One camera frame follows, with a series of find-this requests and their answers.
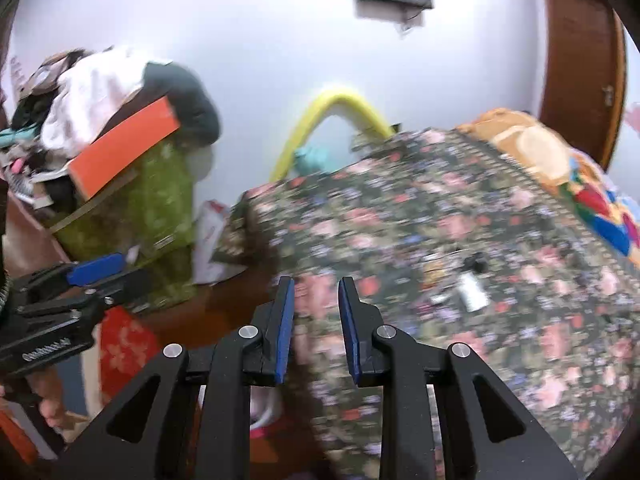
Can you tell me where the brown wooden door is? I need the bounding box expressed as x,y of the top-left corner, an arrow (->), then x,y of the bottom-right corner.
539,0 -> 626,169

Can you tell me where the green floral fabric bag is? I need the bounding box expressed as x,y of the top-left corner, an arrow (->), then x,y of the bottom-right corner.
49,140 -> 195,310

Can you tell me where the white hotmaxx plastic bag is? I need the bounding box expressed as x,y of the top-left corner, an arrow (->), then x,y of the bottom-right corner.
192,200 -> 246,285

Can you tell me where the white cloth pile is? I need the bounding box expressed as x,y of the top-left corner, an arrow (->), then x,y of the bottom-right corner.
40,49 -> 148,159

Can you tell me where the dark green plush cloth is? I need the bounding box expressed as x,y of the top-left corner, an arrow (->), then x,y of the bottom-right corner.
142,63 -> 221,148

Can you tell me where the white small tube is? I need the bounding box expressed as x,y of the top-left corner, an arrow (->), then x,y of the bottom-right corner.
457,271 -> 490,312

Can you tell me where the red floral fabric bag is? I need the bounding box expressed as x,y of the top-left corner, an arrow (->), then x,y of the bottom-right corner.
99,307 -> 160,405

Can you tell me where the yellow foam tube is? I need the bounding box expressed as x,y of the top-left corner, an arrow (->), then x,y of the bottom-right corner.
269,91 -> 396,182

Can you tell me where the orange red cardboard strip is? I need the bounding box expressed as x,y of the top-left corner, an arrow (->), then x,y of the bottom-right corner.
68,96 -> 180,200

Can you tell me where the teal plush toy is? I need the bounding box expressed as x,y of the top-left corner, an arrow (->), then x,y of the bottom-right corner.
293,145 -> 332,177

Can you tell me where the orange colourful blanket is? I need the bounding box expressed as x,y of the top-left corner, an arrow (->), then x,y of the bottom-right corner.
458,108 -> 639,266

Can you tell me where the dark floral bedspread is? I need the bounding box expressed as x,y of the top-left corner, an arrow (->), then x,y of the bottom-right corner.
215,129 -> 639,479

